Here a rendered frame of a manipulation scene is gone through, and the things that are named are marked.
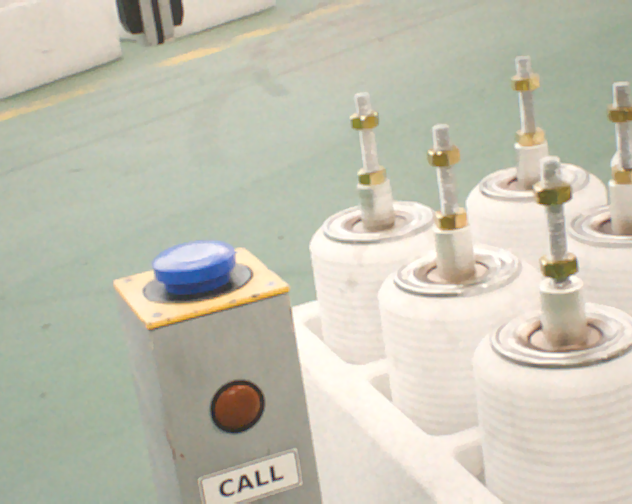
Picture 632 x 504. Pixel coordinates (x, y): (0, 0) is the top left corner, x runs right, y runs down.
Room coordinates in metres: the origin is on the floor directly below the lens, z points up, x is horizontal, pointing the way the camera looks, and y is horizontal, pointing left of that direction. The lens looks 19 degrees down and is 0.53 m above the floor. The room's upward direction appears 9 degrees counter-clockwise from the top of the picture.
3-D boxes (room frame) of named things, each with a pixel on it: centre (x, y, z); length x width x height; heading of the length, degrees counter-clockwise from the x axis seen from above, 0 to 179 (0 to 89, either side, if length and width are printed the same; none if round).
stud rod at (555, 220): (0.62, -0.12, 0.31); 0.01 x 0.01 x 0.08; 1
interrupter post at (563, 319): (0.62, -0.12, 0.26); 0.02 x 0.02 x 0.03
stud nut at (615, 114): (0.77, -0.19, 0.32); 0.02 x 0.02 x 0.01; 28
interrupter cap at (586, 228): (0.77, -0.19, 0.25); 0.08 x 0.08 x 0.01
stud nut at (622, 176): (0.77, -0.19, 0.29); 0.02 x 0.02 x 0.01; 28
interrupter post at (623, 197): (0.77, -0.19, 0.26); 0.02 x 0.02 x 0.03
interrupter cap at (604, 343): (0.62, -0.12, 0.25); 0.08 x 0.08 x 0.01
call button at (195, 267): (0.61, 0.06, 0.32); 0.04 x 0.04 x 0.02
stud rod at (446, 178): (0.73, -0.08, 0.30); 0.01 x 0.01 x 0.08; 38
